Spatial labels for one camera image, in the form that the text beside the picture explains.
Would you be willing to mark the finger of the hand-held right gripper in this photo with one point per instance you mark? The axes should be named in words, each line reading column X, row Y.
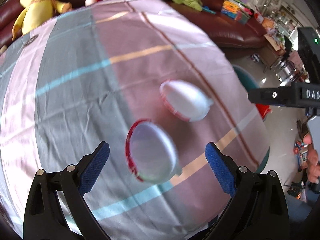
column 270, row 95

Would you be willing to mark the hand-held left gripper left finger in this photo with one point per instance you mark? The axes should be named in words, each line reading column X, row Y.
column 96, row 167

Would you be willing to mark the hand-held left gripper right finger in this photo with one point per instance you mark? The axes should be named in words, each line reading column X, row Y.
column 221, row 170

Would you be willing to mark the white red-rimmed lid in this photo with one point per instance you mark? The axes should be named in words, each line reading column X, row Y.
column 187, row 101
column 150, row 152

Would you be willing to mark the person's right hand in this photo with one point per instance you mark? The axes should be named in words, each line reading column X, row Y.
column 313, row 160

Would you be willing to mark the teal round stool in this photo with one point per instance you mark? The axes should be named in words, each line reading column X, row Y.
column 246, row 76

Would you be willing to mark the plaid pink grey cloth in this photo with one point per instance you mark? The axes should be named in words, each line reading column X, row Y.
column 75, row 105

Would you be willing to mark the colourful floor toy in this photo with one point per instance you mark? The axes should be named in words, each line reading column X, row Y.
column 301, row 155

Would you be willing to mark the dark red leather sofa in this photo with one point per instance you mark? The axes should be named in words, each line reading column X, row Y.
column 232, row 32

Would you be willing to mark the colourful toy box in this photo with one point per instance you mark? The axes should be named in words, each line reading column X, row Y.
column 236, row 11

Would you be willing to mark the yellow chick plush toy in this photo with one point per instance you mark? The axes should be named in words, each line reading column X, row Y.
column 37, row 2

